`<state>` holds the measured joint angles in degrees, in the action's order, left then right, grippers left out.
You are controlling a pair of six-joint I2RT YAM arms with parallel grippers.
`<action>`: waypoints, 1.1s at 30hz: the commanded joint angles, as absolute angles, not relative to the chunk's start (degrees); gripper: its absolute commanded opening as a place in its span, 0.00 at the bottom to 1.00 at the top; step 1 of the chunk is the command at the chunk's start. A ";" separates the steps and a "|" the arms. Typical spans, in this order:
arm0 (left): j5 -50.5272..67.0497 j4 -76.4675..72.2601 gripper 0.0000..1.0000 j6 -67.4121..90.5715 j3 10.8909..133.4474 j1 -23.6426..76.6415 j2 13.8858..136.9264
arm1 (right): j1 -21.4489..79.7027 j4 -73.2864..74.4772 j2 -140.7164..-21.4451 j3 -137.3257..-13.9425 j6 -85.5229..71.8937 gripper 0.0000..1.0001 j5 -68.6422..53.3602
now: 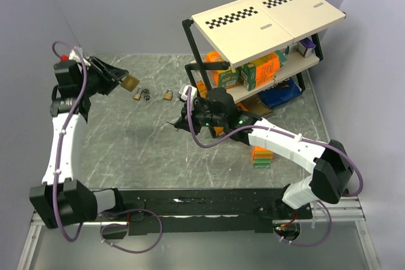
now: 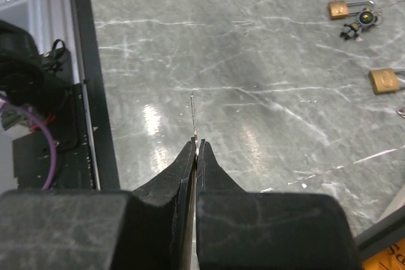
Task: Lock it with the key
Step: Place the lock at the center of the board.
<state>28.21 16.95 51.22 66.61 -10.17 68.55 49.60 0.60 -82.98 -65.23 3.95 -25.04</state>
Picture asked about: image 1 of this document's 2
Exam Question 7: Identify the Sponge Daddy sponge pack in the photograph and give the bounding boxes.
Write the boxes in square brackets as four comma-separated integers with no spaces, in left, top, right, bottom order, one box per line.
[252,147,274,169]

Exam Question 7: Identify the orange box on shelf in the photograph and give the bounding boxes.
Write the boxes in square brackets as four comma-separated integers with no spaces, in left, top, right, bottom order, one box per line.
[248,52,280,80]

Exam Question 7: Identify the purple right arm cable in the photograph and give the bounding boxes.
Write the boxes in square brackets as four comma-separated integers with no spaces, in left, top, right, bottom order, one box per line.
[186,88,364,197]

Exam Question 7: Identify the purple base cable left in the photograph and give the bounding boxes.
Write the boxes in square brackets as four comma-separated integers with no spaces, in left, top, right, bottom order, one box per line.
[100,209,163,254]

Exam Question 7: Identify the cream folding shelf rack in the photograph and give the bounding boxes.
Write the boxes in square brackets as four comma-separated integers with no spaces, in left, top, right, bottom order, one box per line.
[182,0,347,102]

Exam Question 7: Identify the orange chip bag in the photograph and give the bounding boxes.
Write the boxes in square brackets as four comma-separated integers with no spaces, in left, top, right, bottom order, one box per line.
[204,51,231,87]

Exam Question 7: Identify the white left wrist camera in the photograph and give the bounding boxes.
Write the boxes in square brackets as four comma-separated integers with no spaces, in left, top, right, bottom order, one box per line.
[60,47,90,66]

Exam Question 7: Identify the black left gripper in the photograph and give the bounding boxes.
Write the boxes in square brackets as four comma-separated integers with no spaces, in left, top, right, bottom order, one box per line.
[78,56,128,97]

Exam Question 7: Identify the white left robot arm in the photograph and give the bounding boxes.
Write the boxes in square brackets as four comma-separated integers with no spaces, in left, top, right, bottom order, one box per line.
[29,56,129,229]

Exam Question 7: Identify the medium brass padlock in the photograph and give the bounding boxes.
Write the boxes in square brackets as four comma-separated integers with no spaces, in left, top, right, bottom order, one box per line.
[163,89,173,101]

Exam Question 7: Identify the blue snack bag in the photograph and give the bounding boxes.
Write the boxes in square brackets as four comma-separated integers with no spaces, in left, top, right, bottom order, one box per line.
[258,78,302,109]

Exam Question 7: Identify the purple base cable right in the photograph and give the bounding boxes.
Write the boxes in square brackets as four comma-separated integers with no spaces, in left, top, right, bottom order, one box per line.
[273,200,332,247]

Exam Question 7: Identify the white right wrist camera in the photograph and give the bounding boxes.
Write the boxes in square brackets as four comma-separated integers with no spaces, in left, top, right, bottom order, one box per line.
[178,84,197,102]

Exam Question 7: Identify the green box right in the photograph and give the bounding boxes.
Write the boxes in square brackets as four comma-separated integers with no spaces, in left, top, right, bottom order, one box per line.
[237,64,274,91]

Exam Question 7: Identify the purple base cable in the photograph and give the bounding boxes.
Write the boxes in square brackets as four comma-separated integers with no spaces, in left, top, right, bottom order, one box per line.
[100,209,163,254]
[273,200,332,247]

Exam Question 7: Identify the purple white small box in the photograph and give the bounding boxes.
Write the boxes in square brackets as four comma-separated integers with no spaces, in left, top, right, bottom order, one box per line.
[297,38,316,58]

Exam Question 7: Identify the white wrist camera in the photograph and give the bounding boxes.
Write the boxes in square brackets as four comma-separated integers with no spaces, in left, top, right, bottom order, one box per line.
[178,84,197,102]
[60,47,90,66]

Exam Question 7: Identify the small brass padlock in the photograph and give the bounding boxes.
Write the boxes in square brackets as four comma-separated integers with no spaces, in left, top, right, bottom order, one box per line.
[133,87,142,101]

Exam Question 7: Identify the green box left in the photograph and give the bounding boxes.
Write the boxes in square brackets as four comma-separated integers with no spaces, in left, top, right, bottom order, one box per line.
[216,69,240,89]

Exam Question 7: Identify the aluminium rail frame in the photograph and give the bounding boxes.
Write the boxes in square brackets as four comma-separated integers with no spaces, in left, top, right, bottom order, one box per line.
[18,199,381,269]

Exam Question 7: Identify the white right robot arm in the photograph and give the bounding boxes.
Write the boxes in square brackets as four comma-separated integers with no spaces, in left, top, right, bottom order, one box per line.
[173,85,354,218]

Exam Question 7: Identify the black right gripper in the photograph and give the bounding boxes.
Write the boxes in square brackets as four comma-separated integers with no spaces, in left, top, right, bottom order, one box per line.
[174,98,227,136]

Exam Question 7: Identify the brown snack bag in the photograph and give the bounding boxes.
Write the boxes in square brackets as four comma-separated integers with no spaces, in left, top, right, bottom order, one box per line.
[237,94,273,117]

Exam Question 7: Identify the green box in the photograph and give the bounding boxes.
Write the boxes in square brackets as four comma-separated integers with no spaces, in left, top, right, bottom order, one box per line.
[237,64,274,91]
[216,69,240,89]

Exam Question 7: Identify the large brass padlock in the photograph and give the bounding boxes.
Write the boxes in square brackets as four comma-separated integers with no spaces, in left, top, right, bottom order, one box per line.
[120,74,140,92]

